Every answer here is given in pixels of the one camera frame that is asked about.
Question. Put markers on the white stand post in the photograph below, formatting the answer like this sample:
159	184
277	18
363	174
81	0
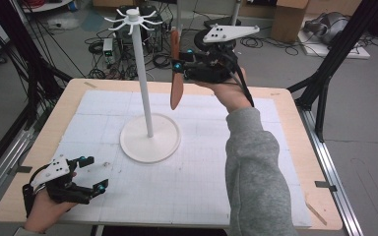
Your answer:
178	16
235	11

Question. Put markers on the small grey power unit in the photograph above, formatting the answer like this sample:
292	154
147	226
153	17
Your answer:
108	49

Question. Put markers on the black round stool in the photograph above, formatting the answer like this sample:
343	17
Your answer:
199	41

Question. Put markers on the cardboard box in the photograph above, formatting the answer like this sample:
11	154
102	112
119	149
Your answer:
288	23

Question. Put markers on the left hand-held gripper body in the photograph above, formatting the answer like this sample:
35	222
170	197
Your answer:
57	170

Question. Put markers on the person's right hand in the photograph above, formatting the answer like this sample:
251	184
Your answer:
231	95

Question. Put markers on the white grid mat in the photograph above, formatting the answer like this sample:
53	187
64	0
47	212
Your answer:
183	183

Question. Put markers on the aluminium rail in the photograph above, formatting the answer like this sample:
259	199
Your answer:
0	170
333	170

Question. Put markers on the black flat case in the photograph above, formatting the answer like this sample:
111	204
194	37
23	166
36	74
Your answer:
210	22

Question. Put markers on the thin wooden strip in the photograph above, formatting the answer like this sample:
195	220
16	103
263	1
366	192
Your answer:
316	214

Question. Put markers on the black table bracket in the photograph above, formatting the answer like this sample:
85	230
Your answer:
325	185
23	169

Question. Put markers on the black computer tower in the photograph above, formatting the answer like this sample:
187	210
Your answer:
152	36

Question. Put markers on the grey bag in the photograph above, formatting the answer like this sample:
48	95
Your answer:
328	28

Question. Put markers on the white hook stand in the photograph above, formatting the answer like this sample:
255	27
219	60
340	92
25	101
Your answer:
151	146

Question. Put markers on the person's left hand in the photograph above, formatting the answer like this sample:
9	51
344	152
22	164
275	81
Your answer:
46	213

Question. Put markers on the black metal frame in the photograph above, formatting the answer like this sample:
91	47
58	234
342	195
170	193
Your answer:
23	49
338	49

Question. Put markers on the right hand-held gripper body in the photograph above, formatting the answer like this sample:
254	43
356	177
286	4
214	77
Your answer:
223	32

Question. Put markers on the white floor board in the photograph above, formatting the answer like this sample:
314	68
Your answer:
341	52

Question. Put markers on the wooden rice spatula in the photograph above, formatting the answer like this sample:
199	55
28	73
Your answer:
176	91

